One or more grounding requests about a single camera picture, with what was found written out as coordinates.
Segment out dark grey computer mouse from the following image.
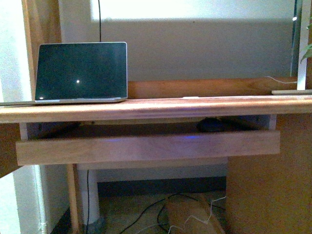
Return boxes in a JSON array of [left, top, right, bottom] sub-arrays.
[[196, 117, 225, 132]]

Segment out silver laptop black screen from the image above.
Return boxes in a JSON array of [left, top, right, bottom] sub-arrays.
[[3, 42, 128, 106]]

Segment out wooden stool under desk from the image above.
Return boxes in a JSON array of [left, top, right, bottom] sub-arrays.
[[165, 194, 226, 234]]

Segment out wooden pull-out keyboard drawer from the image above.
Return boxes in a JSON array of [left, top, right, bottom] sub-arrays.
[[16, 122, 280, 168]]

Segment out wooden desk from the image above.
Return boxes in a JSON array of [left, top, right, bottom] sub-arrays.
[[0, 78, 312, 234]]

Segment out green plant leaves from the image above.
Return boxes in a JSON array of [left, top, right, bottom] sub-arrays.
[[300, 35, 312, 63]]

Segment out white lamp stand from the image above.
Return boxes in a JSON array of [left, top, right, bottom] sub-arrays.
[[272, 0, 312, 96]]

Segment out black floor cable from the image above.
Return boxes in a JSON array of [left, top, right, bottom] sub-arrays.
[[85, 169, 227, 234]]

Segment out white floor cable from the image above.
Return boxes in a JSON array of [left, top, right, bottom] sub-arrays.
[[136, 196, 226, 234]]

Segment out black wall cable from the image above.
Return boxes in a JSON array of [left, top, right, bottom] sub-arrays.
[[97, 0, 102, 43]]

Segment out white cable on desk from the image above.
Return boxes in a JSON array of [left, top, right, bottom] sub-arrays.
[[265, 76, 298, 85]]

